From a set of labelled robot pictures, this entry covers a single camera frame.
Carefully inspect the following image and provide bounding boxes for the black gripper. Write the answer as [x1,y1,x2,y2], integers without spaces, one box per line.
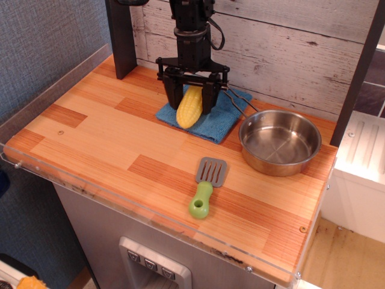
[156,31,230,114]

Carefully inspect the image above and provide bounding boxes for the yellow plastic corn cob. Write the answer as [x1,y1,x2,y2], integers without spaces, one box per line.
[176,86,203,129]

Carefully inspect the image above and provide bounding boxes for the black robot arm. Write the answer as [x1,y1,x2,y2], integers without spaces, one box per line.
[156,1,230,114]

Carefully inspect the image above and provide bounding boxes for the blue cloth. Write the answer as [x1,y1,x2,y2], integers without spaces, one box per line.
[156,85,252,144]

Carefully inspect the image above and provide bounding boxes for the stainless steel pot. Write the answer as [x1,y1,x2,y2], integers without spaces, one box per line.
[224,89,322,176]

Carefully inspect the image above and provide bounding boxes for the clear acrylic edge guard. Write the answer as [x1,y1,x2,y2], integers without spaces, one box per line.
[0,142,303,286]

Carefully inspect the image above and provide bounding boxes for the grey toy fridge cabinet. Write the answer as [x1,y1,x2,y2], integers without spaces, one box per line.
[54,185,275,288]

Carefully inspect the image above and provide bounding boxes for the orange object bottom left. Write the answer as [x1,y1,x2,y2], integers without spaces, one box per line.
[1,276,48,289]

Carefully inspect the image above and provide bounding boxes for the black cable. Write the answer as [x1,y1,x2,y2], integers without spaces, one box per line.
[206,17,226,51]

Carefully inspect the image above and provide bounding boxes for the grey spatula green handle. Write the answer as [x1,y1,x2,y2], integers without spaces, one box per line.
[188,157,227,219]

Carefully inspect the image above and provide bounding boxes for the dark grey left post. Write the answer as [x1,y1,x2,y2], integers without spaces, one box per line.
[105,0,137,79]

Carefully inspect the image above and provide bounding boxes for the dark grey post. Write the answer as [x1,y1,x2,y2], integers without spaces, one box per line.
[105,0,137,79]
[330,0,384,147]

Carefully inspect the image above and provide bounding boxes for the dark grey right post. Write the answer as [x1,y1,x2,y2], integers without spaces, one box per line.
[330,0,384,147]

